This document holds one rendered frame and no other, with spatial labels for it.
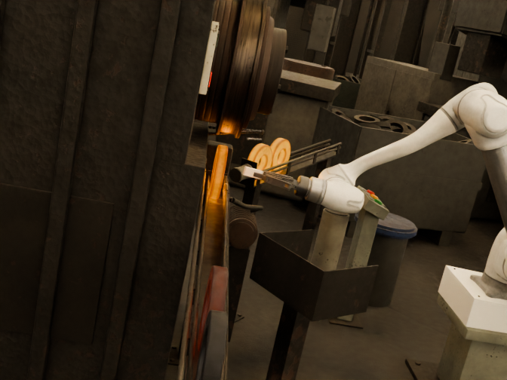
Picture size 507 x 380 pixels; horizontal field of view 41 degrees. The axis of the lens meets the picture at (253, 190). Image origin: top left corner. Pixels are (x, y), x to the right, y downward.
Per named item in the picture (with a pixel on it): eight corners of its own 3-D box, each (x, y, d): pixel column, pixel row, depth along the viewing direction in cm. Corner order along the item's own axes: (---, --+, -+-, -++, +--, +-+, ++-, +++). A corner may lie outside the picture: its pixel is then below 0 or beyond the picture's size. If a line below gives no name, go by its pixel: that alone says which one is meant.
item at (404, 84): (381, 166, 721) (407, 63, 693) (446, 199, 625) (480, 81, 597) (339, 160, 698) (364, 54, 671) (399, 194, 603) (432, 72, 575)
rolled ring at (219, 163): (227, 141, 236) (218, 139, 236) (228, 152, 218) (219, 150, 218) (217, 191, 241) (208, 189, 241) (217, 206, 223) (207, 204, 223)
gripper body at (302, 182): (305, 200, 241) (281, 194, 240) (302, 194, 249) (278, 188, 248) (311, 181, 239) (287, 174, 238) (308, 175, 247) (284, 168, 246)
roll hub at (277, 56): (256, 118, 211) (275, 28, 204) (252, 105, 238) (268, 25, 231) (274, 122, 212) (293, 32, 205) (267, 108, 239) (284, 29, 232)
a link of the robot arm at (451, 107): (434, 102, 242) (446, 108, 229) (477, 72, 240) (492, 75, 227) (454, 130, 245) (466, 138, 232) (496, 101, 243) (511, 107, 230)
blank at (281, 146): (268, 140, 284) (275, 142, 282) (287, 134, 297) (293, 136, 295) (262, 175, 289) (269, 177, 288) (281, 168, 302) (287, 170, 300)
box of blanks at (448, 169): (333, 236, 442) (361, 121, 423) (288, 197, 517) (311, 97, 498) (462, 249, 478) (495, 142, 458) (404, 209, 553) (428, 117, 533)
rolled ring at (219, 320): (228, 294, 133) (212, 291, 133) (228, 347, 116) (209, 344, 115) (210, 372, 139) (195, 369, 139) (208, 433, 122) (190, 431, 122)
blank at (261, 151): (248, 145, 271) (255, 148, 270) (268, 140, 284) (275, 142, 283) (243, 182, 277) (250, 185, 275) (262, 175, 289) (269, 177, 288)
